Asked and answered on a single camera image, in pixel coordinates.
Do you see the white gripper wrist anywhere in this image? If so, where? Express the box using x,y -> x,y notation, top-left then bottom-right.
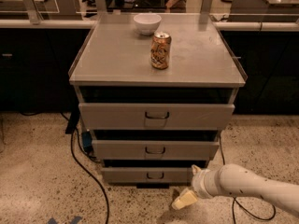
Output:
172,164 -> 218,210

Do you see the grey bottom drawer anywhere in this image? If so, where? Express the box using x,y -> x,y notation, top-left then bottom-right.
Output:
101,167 -> 193,184

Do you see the grey drawer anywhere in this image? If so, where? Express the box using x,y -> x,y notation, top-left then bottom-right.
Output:
78,103 -> 235,131
93,140 -> 219,161
101,167 -> 193,184

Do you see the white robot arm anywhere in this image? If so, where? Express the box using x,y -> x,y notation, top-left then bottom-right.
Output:
172,164 -> 299,217

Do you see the grey middle drawer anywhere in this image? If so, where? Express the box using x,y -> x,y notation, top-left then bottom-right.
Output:
93,140 -> 219,161

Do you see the grey drawer cabinet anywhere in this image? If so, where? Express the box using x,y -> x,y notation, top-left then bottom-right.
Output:
70,13 -> 246,185

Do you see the grey top drawer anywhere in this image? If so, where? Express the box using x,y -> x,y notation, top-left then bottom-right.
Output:
78,103 -> 235,131

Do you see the blue box behind cabinet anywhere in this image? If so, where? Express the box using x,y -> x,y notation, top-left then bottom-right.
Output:
81,132 -> 93,153

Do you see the orange soda can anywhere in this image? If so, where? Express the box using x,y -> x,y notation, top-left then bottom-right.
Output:
150,31 -> 172,70

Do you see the white ceramic bowl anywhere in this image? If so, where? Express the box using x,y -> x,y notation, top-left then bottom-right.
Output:
134,13 -> 162,35

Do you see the black cable right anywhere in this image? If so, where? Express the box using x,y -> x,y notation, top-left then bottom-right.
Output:
219,133 -> 277,224

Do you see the grey bracket post right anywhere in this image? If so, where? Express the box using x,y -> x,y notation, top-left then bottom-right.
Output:
200,0 -> 213,14

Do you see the grey bracket post left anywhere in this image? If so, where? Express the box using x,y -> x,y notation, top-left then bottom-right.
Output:
22,0 -> 41,25

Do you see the white horizontal rail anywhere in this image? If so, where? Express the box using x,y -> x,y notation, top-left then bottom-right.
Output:
0,20 -> 299,32

